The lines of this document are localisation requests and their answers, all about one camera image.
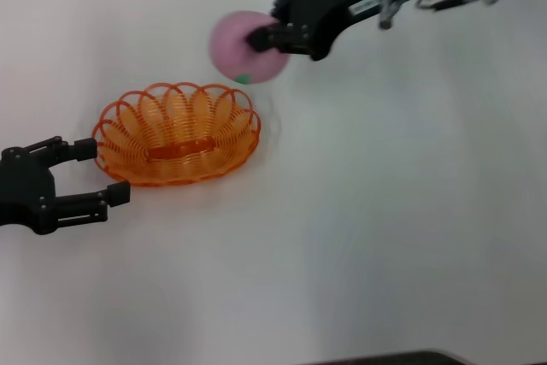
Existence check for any dark robot torso edge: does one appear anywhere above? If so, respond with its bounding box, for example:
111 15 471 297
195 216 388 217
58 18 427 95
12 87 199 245
298 349 468 365

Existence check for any orange plastic wire basket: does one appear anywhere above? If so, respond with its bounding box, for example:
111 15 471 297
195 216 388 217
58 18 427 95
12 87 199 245
91 80 262 188

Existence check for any pink toy peach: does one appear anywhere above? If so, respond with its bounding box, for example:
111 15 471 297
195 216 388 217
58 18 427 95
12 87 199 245
208 10 291 85

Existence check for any metal wrist camera bracket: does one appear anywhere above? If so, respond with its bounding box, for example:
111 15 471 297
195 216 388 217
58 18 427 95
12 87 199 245
377 0 501 32

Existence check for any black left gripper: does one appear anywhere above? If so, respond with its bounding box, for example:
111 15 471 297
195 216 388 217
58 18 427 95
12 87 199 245
0 135 132 237

